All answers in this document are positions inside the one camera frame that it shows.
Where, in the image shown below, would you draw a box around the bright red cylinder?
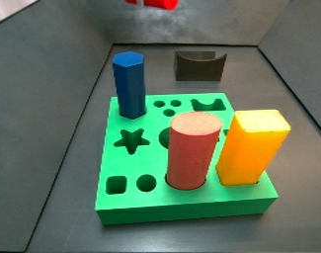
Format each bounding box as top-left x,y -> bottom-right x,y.
125,0 -> 178,11

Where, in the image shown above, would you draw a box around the green foam shape-sorter board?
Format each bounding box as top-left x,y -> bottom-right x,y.
96,93 -> 279,224

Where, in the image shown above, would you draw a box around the dull red large cylinder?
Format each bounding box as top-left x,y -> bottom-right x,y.
166,112 -> 222,190

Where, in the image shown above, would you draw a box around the black curved cradle stand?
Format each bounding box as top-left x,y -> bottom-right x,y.
174,51 -> 228,81

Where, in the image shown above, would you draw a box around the blue hexagonal prism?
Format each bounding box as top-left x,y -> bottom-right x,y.
113,51 -> 148,120

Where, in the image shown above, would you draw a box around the yellow rectangular block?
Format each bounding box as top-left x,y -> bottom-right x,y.
216,110 -> 291,186

